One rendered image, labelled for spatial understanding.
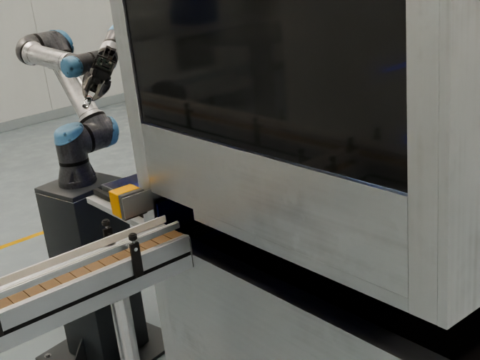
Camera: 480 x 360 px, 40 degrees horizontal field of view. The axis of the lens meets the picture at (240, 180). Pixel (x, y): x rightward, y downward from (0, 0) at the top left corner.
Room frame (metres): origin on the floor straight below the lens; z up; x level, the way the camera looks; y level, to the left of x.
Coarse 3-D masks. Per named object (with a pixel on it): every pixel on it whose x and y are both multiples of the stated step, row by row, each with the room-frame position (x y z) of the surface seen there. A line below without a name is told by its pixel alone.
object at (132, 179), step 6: (132, 174) 2.16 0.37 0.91; (114, 180) 2.12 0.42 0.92; (120, 180) 2.13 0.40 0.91; (126, 180) 2.14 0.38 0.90; (132, 180) 2.16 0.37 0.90; (102, 186) 2.09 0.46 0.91; (108, 186) 2.10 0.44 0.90; (114, 186) 2.12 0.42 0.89; (120, 186) 2.13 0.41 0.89; (138, 186) 2.13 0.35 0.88; (108, 192) 2.06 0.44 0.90
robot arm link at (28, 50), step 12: (24, 36) 2.69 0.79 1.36; (24, 48) 2.60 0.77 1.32; (36, 48) 2.57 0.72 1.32; (48, 48) 2.54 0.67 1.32; (24, 60) 2.60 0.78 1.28; (36, 60) 2.54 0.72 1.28; (48, 60) 2.48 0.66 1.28; (60, 60) 2.43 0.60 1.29; (72, 60) 2.36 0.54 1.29; (84, 60) 2.39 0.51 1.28; (72, 72) 2.35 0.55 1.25; (84, 72) 2.39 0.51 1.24
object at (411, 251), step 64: (448, 0) 0.96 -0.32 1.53; (448, 64) 0.96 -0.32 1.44; (448, 128) 0.96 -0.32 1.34; (192, 192) 1.54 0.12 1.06; (256, 192) 1.34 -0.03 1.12; (320, 192) 1.18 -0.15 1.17; (384, 192) 1.06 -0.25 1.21; (448, 192) 0.96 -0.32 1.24; (320, 256) 1.19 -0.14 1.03; (384, 256) 1.06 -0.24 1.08; (448, 256) 0.96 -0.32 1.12; (448, 320) 0.96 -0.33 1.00
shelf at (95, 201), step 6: (90, 198) 2.07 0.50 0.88; (96, 198) 2.06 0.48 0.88; (96, 204) 2.02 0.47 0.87; (102, 204) 2.00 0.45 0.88; (108, 204) 1.99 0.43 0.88; (102, 210) 1.99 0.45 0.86; (108, 210) 1.96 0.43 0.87; (138, 216) 1.86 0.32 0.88; (126, 222) 1.87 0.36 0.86; (132, 222) 1.84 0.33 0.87; (138, 222) 1.82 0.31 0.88; (192, 228) 1.76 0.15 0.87; (198, 228) 1.77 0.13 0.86
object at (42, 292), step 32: (160, 224) 1.66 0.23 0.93; (64, 256) 1.45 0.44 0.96; (96, 256) 1.44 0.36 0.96; (128, 256) 1.49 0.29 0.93; (160, 256) 1.51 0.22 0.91; (192, 256) 1.57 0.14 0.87; (0, 288) 1.38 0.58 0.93; (32, 288) 1.37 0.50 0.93; (64, 288) 1.35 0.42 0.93; (96, 288) 1.40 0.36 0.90; (128, 288) 1.45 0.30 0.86; (0, 320) 1.26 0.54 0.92; (32, 320) 1.30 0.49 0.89; (64, 320) 1.35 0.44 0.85; (0, 352) 1.25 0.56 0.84
